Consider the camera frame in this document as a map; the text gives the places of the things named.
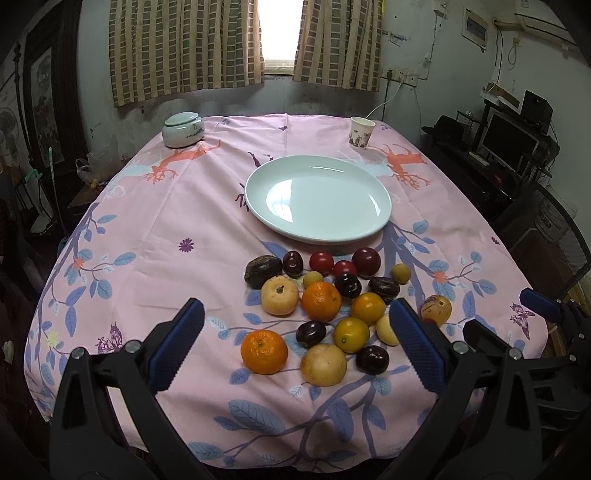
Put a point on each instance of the yellow-green citrus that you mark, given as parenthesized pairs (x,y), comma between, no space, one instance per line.
(351,335)

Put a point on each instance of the dark computer monitor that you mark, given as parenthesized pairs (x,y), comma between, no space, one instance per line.
(506,142)

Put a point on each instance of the standing fan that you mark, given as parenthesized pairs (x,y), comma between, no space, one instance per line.
(9,134)

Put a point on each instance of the large dark red plum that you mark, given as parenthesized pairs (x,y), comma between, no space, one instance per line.
(367,262)

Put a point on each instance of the right checkered curtain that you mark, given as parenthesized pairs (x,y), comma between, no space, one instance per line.
(340,44)

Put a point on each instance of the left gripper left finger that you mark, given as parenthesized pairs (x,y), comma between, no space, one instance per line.
(86,439)

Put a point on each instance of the pink floral tablecloth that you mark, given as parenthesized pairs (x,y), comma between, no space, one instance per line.
(287,371)

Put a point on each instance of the checkered curtain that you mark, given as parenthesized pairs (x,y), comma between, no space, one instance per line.
(340,44)
(161,48)

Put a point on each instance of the large tan pear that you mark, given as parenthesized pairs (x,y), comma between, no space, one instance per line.
(324,365)

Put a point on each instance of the small yellow-green longan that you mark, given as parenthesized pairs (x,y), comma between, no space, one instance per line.
(401,273)

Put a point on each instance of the left checkered curtain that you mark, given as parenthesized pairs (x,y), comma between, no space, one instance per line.
(161,48)

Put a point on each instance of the dark cherry plum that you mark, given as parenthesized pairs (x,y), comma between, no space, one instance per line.
(293,264)

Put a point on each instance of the striped pepino melon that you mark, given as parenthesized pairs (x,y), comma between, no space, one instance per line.
(436,309)

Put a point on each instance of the small pale yellow fruit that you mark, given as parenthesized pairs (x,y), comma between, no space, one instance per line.
(311,278)

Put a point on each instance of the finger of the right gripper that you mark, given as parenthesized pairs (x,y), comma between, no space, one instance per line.
(539,304)

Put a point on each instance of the wall power strip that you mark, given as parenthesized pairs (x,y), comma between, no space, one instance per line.
(402,76)

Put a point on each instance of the white lidded ceramic jar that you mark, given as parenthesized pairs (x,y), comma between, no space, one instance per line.
(182,130)

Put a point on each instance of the pale yellow pear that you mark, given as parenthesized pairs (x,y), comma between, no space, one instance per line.
(279,296)

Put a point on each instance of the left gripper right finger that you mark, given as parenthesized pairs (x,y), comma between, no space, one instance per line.
(451,443)

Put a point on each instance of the dark brown passion fruit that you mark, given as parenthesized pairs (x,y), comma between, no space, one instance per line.
(261,269)

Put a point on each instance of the dark purple plum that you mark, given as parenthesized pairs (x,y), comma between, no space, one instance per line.
(311,333)

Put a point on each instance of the patterned paper cup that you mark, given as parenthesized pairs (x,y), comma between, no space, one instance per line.
(360,131)

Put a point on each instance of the large orange tangerine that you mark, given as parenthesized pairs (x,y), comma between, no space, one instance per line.
(321,301)

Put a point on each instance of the red cherry tomato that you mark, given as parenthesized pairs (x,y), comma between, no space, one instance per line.
(322,262)
(344,267)

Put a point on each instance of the yellow-orange citrus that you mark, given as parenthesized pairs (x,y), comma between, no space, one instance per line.
(368,307)

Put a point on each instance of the white oval plate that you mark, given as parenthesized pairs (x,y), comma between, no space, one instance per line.
(318,200)

